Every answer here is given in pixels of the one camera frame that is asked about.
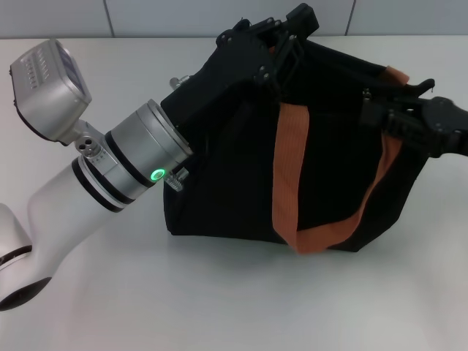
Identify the silver zipper pull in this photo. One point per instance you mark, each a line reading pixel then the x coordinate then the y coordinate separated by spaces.
pixel 366 94

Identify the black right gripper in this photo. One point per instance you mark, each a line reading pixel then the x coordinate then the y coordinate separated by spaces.
pixel 448 124

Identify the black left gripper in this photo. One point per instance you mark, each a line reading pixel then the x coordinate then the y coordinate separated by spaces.
pixel 226 66

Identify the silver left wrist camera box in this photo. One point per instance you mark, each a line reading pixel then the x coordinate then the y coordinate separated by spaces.
pixel 47 91

